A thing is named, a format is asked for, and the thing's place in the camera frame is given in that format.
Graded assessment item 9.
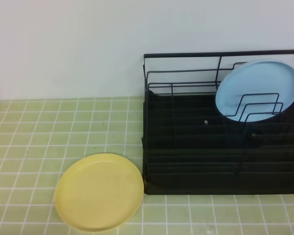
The yellow round plate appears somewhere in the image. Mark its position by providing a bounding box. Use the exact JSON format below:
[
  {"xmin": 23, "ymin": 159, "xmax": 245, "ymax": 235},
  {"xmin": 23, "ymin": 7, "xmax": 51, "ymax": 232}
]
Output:
[{"xmin": 54, "ymin": 153, "xmax": 144, "ymax": 233}]

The light blue round plate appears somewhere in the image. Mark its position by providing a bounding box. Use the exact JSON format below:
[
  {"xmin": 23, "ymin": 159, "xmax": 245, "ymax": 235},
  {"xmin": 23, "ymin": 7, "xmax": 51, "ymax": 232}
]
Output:
[{"xmin": 215, "ymin": 60, "xmax": 294, "ymax": 122}]

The black drip tray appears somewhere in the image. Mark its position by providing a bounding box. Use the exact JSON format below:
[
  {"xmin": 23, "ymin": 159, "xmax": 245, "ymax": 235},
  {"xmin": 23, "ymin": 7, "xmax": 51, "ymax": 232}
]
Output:
[{"xmin": 142, "ymin": 93, "xmax": 294, "ymax": 195}]

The black wire dish rack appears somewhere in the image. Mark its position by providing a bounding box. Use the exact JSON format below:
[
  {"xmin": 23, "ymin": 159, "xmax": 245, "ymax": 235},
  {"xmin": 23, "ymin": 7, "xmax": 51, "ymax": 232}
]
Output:
[{"xmin": 143, "ymin": 49, "xmax": 294, "ymax": 176}]

